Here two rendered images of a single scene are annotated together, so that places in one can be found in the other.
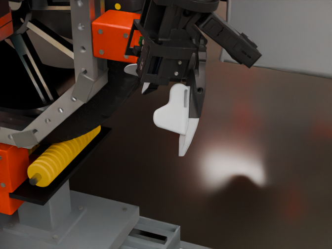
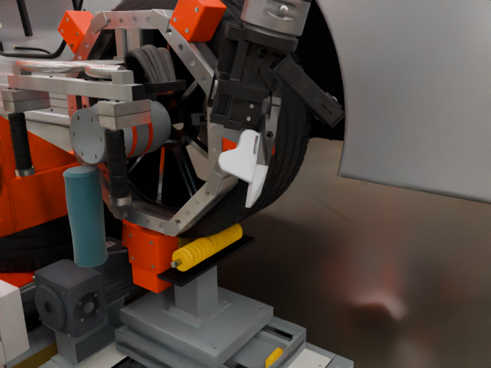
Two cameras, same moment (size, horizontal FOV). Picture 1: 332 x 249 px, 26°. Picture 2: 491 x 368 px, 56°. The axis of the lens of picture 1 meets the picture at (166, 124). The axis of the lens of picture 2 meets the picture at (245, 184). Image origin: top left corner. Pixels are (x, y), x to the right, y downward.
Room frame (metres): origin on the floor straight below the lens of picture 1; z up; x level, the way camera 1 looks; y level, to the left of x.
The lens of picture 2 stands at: (0.27, -0.14, 1.07)
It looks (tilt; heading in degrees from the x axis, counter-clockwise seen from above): 18 degrees down; 13
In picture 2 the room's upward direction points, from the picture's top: straight up
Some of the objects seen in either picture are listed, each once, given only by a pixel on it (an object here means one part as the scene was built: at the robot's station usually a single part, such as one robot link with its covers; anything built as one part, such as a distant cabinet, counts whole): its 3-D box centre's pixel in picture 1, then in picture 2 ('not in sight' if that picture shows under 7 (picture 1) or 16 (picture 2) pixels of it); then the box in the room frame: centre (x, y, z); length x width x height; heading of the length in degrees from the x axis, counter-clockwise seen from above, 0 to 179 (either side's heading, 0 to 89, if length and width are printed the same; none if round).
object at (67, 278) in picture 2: not in sight; (108, 295); (1.47, 0.60, 0.26); 0.42 x 0.18 x 0.35; 158
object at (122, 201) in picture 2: not in sight; (117, 164); (1.07, 0.31, 0.83); 0.04 x 0.04 x 0.16
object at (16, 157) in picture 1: (7, 161); (163, 250); (1.38, 0.36, 0.48); 0.16 x 0.12 x 0.17; 158
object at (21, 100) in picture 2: not in sight; (25, 98); (1.22, 0.61, 0.93); 0.09 x 0.05 x 0.05; 158
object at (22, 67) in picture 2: not in sight; (70, 51); (1.27, 0.51, 1.03); 0.19 x 0.18 x 0.11; 158
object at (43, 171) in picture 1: (65, 148); (210, 244); (1.40, 0.23, 0.51); 0.29 x 0.06 x 0.06; 158
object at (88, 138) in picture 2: not in sight; (122, 129); (1.28, 0.40, 0.85); 0.21 x 0.14 x 0.14; 158
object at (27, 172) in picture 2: not in sight; (20, 142); (1.19, 0.62, 0.83); 0.04 x 0.04 x 0.16
